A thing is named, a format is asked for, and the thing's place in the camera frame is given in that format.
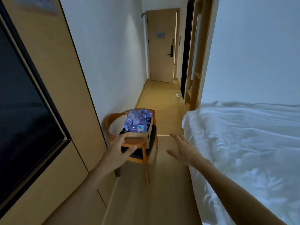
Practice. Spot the person's left hand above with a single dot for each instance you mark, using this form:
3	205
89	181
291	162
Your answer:
114	154

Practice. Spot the person's right hand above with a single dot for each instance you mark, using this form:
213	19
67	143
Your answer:
187	154

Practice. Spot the wooden chair curved backrest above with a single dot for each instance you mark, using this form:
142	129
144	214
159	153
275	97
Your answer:
146	159

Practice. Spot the pile of water bottles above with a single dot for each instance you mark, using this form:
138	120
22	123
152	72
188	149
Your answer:
137	120

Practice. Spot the person's right forearm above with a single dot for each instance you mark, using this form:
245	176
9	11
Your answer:
234	196

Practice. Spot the person's left forearm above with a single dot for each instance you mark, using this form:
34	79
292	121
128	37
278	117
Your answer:
82	196

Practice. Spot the brown cardboard box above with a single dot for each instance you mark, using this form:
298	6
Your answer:
140	135

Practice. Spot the white bed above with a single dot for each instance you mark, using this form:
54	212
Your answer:
246	149

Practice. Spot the wooden door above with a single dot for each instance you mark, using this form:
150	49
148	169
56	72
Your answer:
161	63

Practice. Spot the wooden open wardrobe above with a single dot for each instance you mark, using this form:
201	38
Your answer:
199	56

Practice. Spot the black door lock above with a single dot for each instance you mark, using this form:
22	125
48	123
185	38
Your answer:
171	51

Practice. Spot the grey door sign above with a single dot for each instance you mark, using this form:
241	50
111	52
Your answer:
160	35

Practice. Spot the black wall television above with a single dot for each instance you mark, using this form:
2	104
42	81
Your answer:
21	114

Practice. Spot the wooden wall panel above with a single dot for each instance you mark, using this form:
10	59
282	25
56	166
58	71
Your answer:
58	67

